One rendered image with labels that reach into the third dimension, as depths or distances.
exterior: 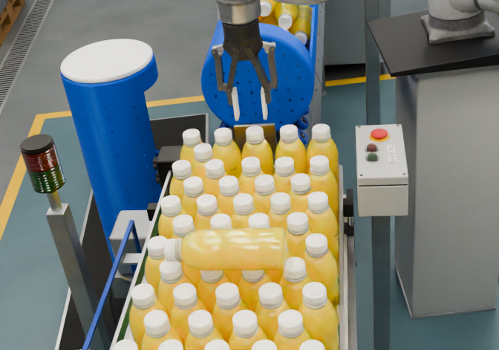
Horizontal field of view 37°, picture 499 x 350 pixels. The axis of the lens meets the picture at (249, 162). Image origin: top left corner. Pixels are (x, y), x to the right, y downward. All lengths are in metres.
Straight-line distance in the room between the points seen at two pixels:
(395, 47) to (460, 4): 0.21
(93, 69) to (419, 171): 1.02
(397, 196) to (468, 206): 0.95
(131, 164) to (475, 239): 1.14
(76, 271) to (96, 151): 0.75
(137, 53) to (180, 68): 2.26
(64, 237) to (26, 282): 1.61
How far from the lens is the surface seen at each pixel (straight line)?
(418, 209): 2.40
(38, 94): 4.57
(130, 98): 2.18
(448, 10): 2.17
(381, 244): 1.69
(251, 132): 1.64
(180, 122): 3.64
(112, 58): 2.27
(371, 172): 1.50
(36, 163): 1.44
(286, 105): 1.87
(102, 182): 2.37
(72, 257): 1.59
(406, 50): 2.16
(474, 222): 2.49
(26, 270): 3.21
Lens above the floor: 1.96
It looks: 34 degrees down
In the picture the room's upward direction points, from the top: 7 degrees counter-clockwise
